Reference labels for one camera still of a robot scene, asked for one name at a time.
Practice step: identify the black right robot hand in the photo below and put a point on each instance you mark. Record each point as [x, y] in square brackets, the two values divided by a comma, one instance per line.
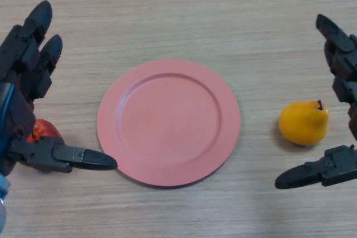
[344, 62]

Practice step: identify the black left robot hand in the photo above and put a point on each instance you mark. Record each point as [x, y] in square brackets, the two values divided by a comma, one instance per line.
[19, 87]

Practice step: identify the yellow pear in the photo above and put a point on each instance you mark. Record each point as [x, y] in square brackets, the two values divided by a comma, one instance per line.
[302, 123]

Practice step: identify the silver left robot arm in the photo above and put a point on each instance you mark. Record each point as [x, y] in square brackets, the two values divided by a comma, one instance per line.
[2, 207]

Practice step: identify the pink round plate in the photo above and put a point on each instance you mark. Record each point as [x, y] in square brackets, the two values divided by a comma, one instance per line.
[167, 123]

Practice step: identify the red apple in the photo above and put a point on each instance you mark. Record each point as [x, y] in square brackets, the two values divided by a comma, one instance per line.
[47, 129]

